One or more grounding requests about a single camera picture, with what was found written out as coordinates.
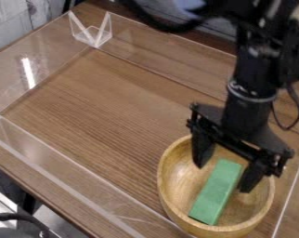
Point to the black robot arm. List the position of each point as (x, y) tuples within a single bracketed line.
[(267, 67)]

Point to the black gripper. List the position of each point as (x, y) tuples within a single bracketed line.
[(261, 147)]

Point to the clear acrylic barrier wall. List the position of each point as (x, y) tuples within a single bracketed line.
[(90, 115)]

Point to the brown wooden bowl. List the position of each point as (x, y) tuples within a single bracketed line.
[(180, 180)]

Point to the green rectangular block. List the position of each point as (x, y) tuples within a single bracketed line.
[(217, 192)]

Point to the clear acrylic corner bracket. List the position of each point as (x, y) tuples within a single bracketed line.
[(94, 36)]

